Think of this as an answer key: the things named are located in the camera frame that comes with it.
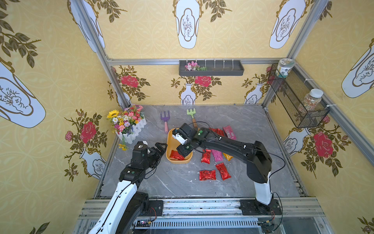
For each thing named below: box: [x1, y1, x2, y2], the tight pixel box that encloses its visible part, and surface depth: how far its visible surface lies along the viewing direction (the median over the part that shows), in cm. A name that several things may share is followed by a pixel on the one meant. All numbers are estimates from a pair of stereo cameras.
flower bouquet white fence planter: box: [106, 104, 148, 151], surface depth 94 cm
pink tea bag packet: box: [223, 125, 237, 140], surface depth 102 cm
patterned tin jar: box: [275, 58, 296, 78], surface depth 87 cm
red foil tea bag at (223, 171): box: [215, 162, 232, 181], surface depth 85 cm
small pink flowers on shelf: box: [184, 60, 207, 71], surface depth 89 cm
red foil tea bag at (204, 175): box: [199, 170, 217, 181], surface depth 85 cm
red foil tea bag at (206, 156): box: [200, 149, 212, 165], surface depth 91 cm
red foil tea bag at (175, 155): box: [169, 150, 185, 161], surface depth 92 cm
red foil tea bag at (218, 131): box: [211, 128, 225, 137], surface depth 105 cm
